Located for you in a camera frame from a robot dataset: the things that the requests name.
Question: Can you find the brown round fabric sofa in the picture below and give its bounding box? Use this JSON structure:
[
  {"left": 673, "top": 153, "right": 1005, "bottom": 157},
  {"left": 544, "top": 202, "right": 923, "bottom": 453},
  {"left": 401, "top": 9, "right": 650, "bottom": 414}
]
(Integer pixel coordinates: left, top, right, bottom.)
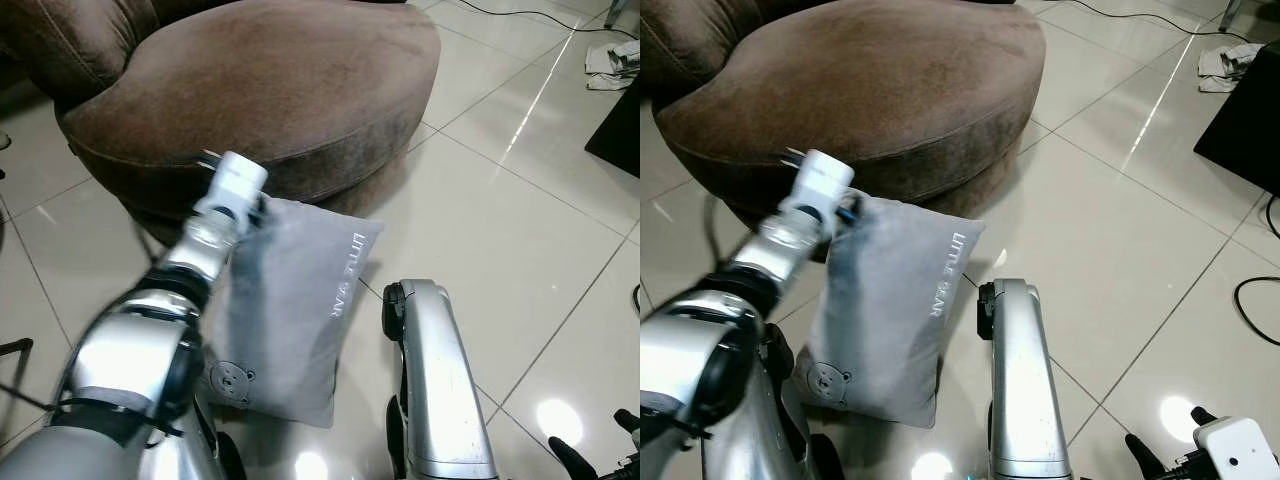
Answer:
[
  {"left": 0, "top": 0, "right": 442, "bottom": 247},
  {"left": 640, "top": 0, "right": 1047, "bottom": 251}
]

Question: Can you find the silver robot left leg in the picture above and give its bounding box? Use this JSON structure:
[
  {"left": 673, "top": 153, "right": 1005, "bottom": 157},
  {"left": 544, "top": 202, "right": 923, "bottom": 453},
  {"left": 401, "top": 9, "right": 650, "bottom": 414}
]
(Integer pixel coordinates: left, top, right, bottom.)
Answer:
[
  {"left": 150, "top": 395, "right": 249, "bottom": 480},
  {"left": 700, "top": 320, "right": 846, "bottom": 480}
]

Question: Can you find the silver robot leg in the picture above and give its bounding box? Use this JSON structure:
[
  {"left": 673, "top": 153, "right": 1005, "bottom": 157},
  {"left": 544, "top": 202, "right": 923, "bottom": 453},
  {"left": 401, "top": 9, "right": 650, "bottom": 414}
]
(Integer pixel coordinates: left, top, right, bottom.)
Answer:
[
  {"left": 150, "top": 395, "right": 249, "bottom": 480},
  {"left": 978, "top": 278, "right": 1074, "bottom": 480},
  {"left": 383, "top": 278, "right": 499, "bottom": 480},
  {"left": 700, "top": 320, "right": 846, "bottom": 480}
]

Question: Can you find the silver robot right leg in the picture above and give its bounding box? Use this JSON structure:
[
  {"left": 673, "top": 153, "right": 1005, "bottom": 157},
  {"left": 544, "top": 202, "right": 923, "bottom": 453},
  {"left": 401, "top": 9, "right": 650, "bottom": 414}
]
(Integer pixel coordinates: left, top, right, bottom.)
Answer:
[
  {"left": 383, "top": 278, "right": 499, "bottom": 480},
  {"left": 978, "top": 278, "right": 1074, "bottom": 480}
]

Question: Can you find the black flat box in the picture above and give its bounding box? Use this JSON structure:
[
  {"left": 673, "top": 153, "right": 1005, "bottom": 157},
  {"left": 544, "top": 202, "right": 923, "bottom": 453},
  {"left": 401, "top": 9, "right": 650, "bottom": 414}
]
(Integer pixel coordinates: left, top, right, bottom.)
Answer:
[
  {"left": 1193, "top": 38, "right": 1280, "bottom": 197},
  {"left": 584, "top": 75, "right": 641, "bottom": 179}
]

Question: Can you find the black metal stand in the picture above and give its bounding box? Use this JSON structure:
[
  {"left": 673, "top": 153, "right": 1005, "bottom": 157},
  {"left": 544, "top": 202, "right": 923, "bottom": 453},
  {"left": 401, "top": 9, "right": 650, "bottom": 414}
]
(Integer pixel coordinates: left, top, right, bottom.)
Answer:
[{"left": 0, "top": 337, "right": 53, "bottom": 413}]

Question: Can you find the crumpled grey white cloth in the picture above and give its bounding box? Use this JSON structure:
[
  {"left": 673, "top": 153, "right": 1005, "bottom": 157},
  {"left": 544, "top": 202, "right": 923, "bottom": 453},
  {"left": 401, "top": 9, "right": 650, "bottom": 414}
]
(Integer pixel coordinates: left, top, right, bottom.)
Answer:
[
  {"left": 584, "top": 40, "right": 641, "bottom": 93},
  {"left": 1197, "top": 42, "right": 1266, "bottom": 94}
]

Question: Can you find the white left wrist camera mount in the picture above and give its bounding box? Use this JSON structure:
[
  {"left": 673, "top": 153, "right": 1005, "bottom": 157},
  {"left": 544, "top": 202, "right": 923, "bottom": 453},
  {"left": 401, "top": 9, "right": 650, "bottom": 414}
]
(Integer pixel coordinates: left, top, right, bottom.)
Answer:
[
  {"left": 198, "top": 149, "right": 270, "bottom": 217},
  {"left": 783, "top": 147, "right": 856, "bottom": 216}
]

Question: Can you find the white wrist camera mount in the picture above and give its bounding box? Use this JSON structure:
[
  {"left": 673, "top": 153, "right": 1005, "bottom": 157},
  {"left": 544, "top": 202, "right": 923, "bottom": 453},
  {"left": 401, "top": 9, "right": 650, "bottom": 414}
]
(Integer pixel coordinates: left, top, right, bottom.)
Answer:
[
  {"left": 198, "top": 149, "right": 270, "bottom": 217},
  {"left": 1194, "top": 415, "right": 1280, "bottom": 480},
  {"left": 783, "top": 147, "right": 856, "bottom": 216}
]

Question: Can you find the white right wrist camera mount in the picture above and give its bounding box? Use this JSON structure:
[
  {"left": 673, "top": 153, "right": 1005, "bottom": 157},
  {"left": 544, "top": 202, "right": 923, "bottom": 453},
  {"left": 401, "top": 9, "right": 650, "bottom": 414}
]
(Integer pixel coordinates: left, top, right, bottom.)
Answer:
[{"left": 1194, "top": 415, "right": 1280, "bottom": 480}]

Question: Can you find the looped black cable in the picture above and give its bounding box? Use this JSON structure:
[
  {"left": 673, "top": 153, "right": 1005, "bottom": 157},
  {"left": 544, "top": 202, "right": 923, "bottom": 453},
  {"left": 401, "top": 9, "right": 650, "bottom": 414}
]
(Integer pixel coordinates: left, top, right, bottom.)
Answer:
[{"left": 1232, "top": 195, "right": 1280, "bottom": 347}]

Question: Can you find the thin black floor cable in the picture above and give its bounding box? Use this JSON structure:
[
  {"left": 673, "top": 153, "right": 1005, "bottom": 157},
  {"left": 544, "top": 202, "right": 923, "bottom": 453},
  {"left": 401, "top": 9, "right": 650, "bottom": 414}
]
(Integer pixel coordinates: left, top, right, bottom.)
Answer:
[
  {"left": 1060, "top": 0, "right": 1261, "bottom": 47},
  {"left": 430, "top": 0, "right": 613, "bottom": 33}
]

